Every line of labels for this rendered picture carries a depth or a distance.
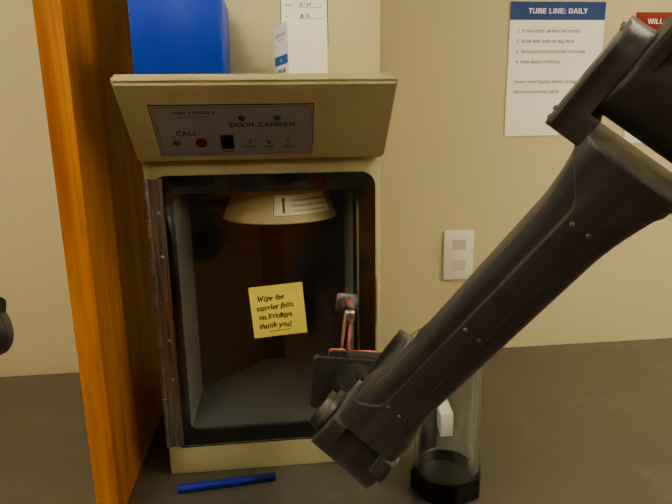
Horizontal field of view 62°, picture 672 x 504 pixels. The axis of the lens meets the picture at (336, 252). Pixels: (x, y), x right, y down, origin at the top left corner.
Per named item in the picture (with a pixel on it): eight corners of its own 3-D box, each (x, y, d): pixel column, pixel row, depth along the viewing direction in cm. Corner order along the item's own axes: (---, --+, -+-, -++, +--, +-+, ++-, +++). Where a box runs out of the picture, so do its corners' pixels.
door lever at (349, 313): (346, 358, 82) (329, 356, 82) (355, 296, 80) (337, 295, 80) (351, 374, 77) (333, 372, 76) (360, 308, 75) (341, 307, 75)
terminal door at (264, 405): (173, 445, 83) (149, 176, 74) (375, 431, 86) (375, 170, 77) (172, 448, 82) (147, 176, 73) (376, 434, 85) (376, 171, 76)
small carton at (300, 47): (275, 78, 69) (273, 27, 68) (313, 79, 71) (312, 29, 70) (288, 75, 65) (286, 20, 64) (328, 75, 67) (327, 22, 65)
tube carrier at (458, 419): (414, 450, 87) (417, 321, 83) (486, 462, 84) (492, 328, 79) (401, 493, 77) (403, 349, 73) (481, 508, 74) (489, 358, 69)
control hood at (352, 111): (140, 160, 74) (133, 82, 72) (381, 155, 77) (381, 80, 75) (116, 167, 63) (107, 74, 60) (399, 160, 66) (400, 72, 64)
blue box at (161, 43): (152, 81, 71) (146, 6, 69) (231, 81, 72) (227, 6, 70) (133, 74, 61) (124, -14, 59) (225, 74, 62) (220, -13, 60)
